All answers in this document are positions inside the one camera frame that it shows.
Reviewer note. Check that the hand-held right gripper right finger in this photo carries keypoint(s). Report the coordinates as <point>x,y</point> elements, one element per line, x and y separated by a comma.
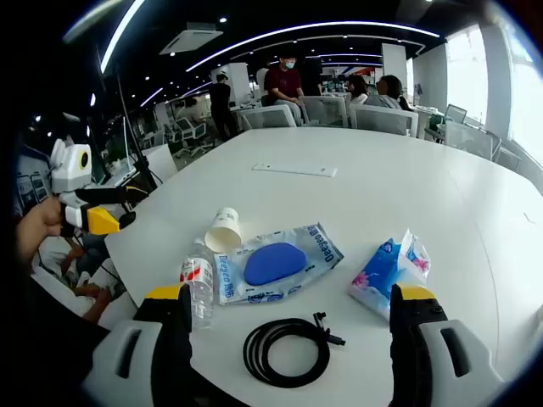
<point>462,364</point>

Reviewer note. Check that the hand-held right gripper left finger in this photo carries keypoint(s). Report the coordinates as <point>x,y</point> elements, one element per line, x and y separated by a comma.
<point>127,364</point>

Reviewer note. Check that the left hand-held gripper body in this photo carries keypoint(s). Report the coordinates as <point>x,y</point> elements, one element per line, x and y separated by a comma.
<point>68,169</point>

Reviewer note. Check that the clear plastic water bottle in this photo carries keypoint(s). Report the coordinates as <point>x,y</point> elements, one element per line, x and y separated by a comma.
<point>197,275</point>

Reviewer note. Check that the blue white tissue pack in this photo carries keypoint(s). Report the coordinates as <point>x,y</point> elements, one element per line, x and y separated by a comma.
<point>377,275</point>

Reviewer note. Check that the white paper cup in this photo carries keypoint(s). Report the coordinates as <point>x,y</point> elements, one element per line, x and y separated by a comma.
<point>225,231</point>

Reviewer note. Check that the wet wipes pack blue lid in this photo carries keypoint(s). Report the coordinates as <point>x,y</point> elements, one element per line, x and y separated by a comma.
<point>271,265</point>

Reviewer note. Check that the person's left hand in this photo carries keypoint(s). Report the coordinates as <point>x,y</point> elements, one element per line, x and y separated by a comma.
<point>38,224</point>

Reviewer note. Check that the ceiling air conditioner unit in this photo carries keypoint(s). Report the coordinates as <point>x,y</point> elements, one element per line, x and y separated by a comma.
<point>191,38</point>

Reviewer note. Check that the white table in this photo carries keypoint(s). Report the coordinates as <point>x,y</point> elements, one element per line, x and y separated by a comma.
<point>339,203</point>

